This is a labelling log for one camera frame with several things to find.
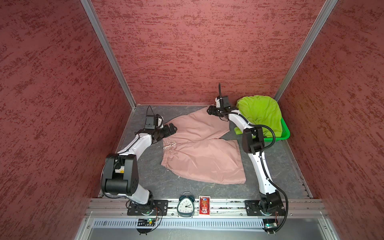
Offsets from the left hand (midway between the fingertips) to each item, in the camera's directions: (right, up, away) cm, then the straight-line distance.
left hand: (171, 133), depth 91 cm
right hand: (+27, +14, +19) cm, 36 cm away
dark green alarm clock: (+11, -33, -20) cm, 40 cm away
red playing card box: (+20, -35, -18) cm, 44 cm away
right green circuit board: (+51, -42, -21) cm, 70 cm away
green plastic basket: (+75, 0, +5) cm, 75 cm away
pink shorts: (+16, -11, +1) cm, 20 cm away
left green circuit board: (-7, -41, -21) cm, 47 cm away
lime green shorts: (+66, +16, +21) cm, 71 cm away
